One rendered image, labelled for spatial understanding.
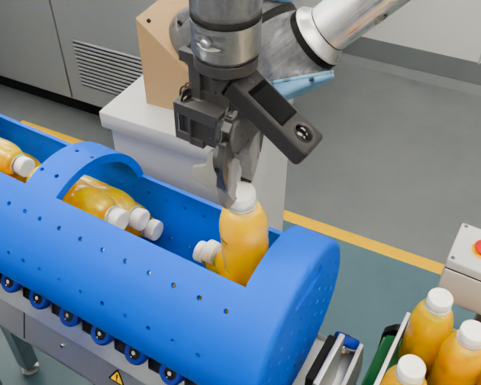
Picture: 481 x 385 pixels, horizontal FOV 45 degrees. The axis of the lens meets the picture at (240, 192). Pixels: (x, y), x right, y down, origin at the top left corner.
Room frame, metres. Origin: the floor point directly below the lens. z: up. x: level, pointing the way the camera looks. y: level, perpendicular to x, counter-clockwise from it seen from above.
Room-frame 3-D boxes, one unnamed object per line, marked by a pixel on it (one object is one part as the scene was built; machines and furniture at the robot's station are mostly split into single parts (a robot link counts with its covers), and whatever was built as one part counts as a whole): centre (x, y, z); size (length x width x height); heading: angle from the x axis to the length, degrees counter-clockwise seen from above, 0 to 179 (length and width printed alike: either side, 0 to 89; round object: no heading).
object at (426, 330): (0.56, -0.32, 0.99); 0.07 x 0.07 x 0.19
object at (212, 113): (0.57, 0.02, 1.46); 0.09 x 0.08 x 0.12; 59
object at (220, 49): (0.56, 0.02, 1.54); 0.08 x 0.08 x 0.05
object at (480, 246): (0.65, -0.41, 1.11); 0.04 x 0.04 x 0.01
